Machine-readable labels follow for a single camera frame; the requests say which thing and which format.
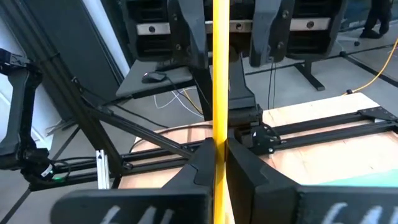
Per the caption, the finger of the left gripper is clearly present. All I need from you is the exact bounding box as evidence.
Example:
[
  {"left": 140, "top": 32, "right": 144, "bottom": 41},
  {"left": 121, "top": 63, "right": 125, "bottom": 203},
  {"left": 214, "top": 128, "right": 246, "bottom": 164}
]
[
  {"left": 250, "top": 0, "right": 295, "bottom": 67},
  {"left": 167, "top": 0, "right": 210, "bottom": 68}
]

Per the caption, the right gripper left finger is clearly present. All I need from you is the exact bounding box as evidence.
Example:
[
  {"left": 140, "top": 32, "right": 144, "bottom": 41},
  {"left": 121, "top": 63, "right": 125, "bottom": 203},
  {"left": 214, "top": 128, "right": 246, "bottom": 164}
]
[{"left": 51, "top": 138, "right": 217, "bottom": 224}]

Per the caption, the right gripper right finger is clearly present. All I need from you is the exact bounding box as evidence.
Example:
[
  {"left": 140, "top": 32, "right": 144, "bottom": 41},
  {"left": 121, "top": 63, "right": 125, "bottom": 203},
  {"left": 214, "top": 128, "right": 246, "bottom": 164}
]
[{"left": 226, "top": 138, "right": 398, "bottom": 224}]

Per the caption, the yellow pencil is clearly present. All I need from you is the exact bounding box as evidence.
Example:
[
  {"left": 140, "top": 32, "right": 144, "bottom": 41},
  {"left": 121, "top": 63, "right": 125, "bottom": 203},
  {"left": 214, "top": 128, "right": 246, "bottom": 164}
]
[{"left": 212, "top": 0, "right": 231, "bottom": 224}]

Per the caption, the black computer mouse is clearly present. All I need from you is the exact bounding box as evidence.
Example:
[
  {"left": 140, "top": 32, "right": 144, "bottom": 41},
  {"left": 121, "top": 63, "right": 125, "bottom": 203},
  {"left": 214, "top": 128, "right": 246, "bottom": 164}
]
[{"left": 141, "top": 71, "right": 167, "bottom": 84}]

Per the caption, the black desk leg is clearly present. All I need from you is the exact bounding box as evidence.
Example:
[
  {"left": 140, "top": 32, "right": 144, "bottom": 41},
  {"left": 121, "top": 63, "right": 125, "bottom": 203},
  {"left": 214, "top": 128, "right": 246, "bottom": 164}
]
[{"left": 294, "top": 58, "right": 326, "bottom": 91}]

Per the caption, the silver aluminium extrusion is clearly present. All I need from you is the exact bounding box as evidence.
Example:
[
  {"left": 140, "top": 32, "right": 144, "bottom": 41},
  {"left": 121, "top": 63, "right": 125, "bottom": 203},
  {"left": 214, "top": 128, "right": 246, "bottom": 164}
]
[{"left": 95, "top": 149, "right": 110, "bottom": 190}]

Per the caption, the grey desk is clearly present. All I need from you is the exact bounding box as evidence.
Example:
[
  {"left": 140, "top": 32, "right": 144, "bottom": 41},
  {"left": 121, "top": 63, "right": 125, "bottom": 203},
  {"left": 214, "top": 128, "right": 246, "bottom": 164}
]
[{"left": 116, "top": 58, "right": 195, "bottom": 100}]

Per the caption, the dark grey partition panel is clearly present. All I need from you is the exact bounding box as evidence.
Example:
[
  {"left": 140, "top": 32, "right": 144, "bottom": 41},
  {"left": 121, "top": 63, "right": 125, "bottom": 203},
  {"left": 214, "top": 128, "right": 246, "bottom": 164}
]
[{"left": 21, "top": 0, "right": 125, "bottom": 103}]

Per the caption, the white office chair base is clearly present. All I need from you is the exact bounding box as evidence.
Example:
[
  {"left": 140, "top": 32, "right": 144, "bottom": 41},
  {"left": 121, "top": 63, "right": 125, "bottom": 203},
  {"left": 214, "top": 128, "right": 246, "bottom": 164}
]
[{"left": 337, "top": 33, "right": 361, "bottom": 47}]

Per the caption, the green translucent plastic bin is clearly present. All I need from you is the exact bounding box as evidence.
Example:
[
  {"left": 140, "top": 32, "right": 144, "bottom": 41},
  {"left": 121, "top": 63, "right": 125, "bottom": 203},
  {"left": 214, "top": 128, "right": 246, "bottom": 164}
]
[{"left": 318, "top": 169, "right": 398, "bottom": 188}]

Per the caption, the person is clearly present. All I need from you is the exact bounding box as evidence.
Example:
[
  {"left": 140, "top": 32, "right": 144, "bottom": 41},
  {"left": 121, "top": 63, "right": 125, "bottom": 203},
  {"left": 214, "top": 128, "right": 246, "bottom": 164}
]
[{"left": 360, "top": 0, "right": 393, "bottom": 40}]

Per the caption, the yellow floor cable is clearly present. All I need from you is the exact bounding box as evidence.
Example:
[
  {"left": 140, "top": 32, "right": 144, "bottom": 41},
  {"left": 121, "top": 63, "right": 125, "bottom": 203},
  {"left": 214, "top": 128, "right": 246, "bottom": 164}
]
[{"left": 341, "top": 37, "right": 398, "bottom": 96}]

